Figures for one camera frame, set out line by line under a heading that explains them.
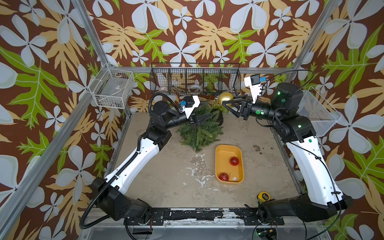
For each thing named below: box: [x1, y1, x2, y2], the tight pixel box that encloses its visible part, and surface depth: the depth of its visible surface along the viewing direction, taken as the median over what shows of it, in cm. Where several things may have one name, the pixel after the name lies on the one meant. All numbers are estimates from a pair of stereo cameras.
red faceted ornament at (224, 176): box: [219, 173, 229, 182], surface depth 84 cm
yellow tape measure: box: [257, 191, 271, 204], surface depth 80 cm
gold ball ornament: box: [218, 92, 234, 106], surface depth 54 cm
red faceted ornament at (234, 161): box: [229, 156, 240, 167], surface depth 91 cm
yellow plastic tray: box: [215, 144, 245, 184], surface depth 92 cm
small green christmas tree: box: [175, 103, 224, 153], surface depth 79 cm
